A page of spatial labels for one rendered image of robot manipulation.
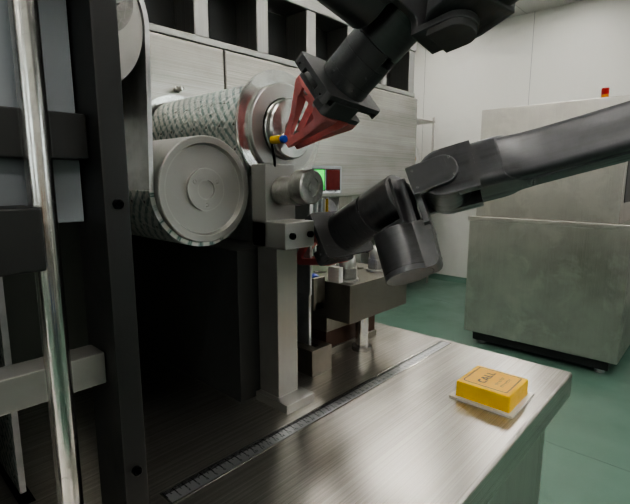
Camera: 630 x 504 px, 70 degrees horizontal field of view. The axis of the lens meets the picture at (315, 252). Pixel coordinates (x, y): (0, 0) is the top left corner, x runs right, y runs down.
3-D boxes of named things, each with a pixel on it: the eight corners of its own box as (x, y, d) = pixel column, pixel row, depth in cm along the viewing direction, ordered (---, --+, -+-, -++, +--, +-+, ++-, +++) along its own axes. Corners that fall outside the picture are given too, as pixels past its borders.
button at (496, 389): (508, 415, 55) (510, 396, 55) (455, 396, 60) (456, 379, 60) (527, 395, 60) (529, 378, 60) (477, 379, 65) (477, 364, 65)
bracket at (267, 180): (289, 417, 55) (287, 162, 50) (255, 400, 59) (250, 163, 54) (317, 402, 59) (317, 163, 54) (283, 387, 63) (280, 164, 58)
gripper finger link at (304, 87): (323, 168, 58) (375, 115, 52) (286, 163, 52) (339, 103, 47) (299, 129, 60) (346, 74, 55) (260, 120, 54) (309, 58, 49)
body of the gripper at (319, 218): (365, 254, 66) (404, 232, 61) (318, 264, 58) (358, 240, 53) (348, 214, 67) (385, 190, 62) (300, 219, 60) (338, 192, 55)
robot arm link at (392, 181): (415, 175, 57) (386, 165, 53) (432, 224, 54) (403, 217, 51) (376, 201, 61) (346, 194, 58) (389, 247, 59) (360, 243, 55)
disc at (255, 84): (234, 183, 54) (238, 55, 52) (232, 183, 54) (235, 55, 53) (317, 190, 65) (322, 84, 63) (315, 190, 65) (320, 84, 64)
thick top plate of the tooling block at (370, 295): (349, 324, 68) (350, 285, 67) (200, 283, 95) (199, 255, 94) (406, 303, 79) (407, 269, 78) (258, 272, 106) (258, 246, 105)
